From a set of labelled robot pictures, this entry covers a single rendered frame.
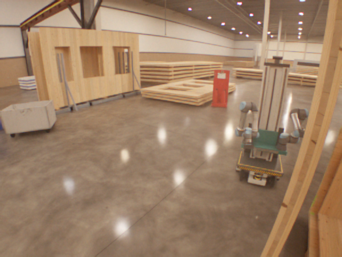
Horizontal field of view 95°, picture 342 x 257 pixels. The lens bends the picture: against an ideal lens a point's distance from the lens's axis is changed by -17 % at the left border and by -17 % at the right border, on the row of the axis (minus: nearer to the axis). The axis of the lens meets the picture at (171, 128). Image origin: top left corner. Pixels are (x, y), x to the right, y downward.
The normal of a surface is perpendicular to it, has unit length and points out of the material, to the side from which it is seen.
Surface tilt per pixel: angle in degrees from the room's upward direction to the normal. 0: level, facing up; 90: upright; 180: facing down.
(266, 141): 90
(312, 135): 88
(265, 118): 90
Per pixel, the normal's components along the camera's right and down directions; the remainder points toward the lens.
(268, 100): -0.43, 0.33
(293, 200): -0.66, 0.23
